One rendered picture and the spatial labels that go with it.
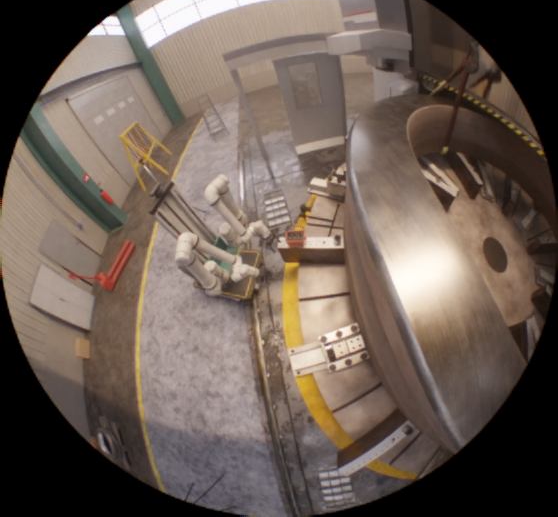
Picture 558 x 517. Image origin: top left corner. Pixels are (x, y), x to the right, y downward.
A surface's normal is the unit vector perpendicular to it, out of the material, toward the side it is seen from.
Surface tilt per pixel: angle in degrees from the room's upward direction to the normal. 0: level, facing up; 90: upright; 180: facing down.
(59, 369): 90
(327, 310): 0
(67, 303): 90
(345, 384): 0
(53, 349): 90
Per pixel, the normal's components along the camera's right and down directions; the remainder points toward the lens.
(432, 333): -0.24, -0.54
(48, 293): 0.96, -0.27
